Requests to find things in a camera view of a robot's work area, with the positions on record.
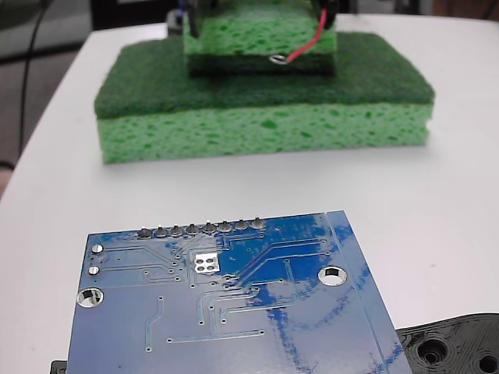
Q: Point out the small green scouring sponge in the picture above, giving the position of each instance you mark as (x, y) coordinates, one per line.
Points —
(249, 35)

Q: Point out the large green scouring sponge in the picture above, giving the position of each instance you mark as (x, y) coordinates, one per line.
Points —
(249, 128)

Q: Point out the black plastic bracket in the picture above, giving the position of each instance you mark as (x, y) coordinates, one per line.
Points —
(452, 343)

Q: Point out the blue printed circuit board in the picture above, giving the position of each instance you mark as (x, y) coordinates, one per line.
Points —
(218, 319)

